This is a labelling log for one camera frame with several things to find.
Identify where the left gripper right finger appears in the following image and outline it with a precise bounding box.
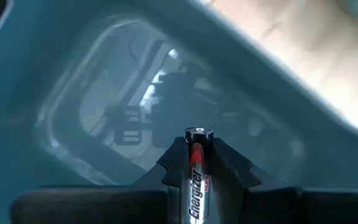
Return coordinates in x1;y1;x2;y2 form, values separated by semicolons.
211;138;358;224

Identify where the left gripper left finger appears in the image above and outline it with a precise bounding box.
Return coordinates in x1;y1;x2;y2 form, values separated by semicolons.
10;136;190;224

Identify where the silver black Energizer battery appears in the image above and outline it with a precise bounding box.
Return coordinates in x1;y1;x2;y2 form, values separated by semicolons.
180;126;214;224

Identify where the blue plastic bin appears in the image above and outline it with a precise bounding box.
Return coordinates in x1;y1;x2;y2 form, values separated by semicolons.
0;0;358;224

